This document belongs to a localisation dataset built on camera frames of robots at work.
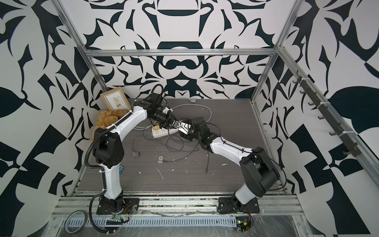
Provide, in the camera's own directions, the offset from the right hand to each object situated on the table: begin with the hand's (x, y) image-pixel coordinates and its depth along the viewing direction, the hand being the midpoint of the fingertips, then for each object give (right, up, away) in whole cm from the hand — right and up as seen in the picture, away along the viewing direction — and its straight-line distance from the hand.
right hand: (182, 122), depth 86 cm
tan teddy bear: (-51, +2, +12) cm, 52 cm away
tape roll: (-53, -45, -16) cm, 71 cm away
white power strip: (-13, -7, +13) cm, 20 cm away
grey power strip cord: (-3, +11, +31) cm, 33 cm away
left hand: (-2, -1, -1) cm, 2 cm away
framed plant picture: (-48, +15, +19) cm, 54 cm away
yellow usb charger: (-17, -4, +11) cm, 21 cm away
